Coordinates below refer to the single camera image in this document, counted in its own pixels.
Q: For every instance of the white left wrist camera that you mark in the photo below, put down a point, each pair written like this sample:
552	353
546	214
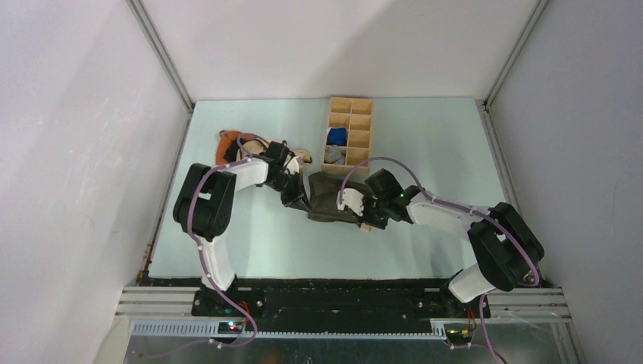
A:
294	165

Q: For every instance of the wooden compartment organizer box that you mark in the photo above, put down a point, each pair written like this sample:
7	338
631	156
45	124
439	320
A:
356	115

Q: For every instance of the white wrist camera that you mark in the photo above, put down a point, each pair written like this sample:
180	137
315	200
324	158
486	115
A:
294	165
351	199

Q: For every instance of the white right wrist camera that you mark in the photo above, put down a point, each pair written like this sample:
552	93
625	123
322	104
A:
351	199

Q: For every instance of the blue rolled underwear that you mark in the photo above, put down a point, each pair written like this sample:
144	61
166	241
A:
337	136

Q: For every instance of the beige underwear pile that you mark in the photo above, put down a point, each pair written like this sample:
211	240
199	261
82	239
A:
256	146

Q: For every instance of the brown boxer briefs beige waistband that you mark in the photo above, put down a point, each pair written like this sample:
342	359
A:
323	191

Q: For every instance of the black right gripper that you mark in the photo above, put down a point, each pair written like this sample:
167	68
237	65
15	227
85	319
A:
379	224

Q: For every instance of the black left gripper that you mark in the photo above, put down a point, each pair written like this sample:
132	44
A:
297	197

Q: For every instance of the striped grey rolled underwear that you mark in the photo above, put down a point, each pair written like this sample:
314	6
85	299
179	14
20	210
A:
334	155

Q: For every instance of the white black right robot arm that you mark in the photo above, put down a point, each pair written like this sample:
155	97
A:
505	248

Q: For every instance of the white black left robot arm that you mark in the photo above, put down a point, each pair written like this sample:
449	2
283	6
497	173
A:
204	205

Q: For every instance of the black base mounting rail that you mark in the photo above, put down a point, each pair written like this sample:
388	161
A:
327	306

